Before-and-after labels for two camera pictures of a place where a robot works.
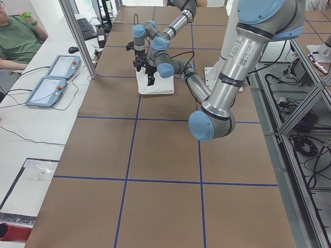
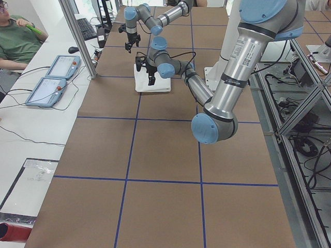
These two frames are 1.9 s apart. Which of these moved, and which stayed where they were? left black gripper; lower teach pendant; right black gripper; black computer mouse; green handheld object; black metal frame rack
Moved: right black gripper; green handheld object
Stayed: black metal frame rack; left black gripper; lower teach pendant; black computer mouse
